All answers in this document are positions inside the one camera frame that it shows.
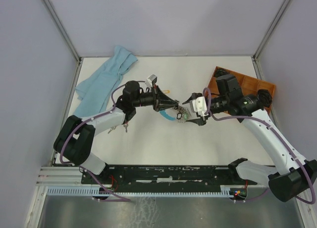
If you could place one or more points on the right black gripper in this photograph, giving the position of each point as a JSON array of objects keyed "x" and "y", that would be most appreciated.
[{"x": 201, "y": 121}]

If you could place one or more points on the orange wooden compartment tray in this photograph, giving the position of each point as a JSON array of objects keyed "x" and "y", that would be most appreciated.
[{"x": 245, "y": 89}]

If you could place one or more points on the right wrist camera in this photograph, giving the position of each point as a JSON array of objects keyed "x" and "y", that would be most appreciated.
[{"x": 199, "y": 106}]

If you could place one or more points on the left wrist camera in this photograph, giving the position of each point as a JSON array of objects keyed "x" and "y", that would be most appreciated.
[{"x": 151, "y": 81}]

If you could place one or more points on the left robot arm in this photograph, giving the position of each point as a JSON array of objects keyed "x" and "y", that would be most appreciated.
[{"x": 74, "y": 141}]

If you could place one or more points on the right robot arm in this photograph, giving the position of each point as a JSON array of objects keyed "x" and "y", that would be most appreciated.
[{"x": 292, "y": 175}]

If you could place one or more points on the light blue cloth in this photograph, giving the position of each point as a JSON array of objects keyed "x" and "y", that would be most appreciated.
[{"x": 94, "y": 92}]

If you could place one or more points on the large keyring with blue handle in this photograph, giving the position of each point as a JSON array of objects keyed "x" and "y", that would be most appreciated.
[{"x": 177, "y": 114}]

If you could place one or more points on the aluminium frame rail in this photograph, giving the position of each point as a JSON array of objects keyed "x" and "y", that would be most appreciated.
[{"x": 59, "y": 176}]

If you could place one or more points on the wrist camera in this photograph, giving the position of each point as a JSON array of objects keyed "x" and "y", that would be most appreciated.
[
  {"x": 151, "y": 81},
  {"x": 199, "y": 106}
]

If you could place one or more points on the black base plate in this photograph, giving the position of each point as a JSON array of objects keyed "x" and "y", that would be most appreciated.
[{"x": 213, "y": 175}]

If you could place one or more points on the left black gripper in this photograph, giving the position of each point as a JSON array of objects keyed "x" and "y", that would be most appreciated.
[{"x": 160, "y": 100}]

